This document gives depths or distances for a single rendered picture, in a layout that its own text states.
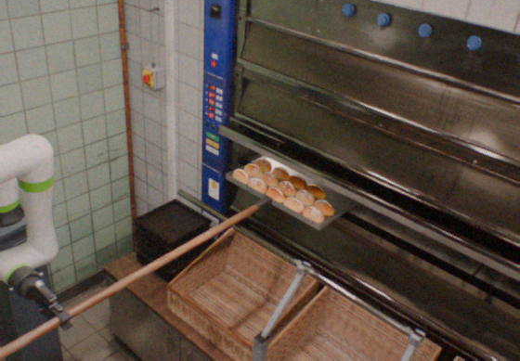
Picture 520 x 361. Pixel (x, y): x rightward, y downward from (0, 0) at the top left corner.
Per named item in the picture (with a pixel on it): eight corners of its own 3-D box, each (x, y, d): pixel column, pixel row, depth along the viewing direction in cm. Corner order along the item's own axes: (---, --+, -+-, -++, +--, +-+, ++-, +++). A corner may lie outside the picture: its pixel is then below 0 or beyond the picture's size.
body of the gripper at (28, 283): (37, 271, 185) (52, 284, 180) (41, 290, 189) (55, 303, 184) (17, 281, 180) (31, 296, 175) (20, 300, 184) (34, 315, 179)
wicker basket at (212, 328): (233, 262, 296) (236, 221, 282) (318, 316, 265) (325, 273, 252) (164, 308, 263) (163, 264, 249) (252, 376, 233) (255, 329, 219)
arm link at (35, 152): (1, 135, 172) (21, 152, 166) (39, 123, 180) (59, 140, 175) (7, 181, 182) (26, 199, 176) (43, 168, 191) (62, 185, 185)
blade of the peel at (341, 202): (318, 230, 225) (319, 225, 224) (225, 178, 256) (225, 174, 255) (366, 198, 249) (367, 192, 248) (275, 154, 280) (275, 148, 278)
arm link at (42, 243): (10, 181, 182) (28, 198, 177) (42, 169, 190) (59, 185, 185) (20, 258, 203) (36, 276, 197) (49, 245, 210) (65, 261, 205)
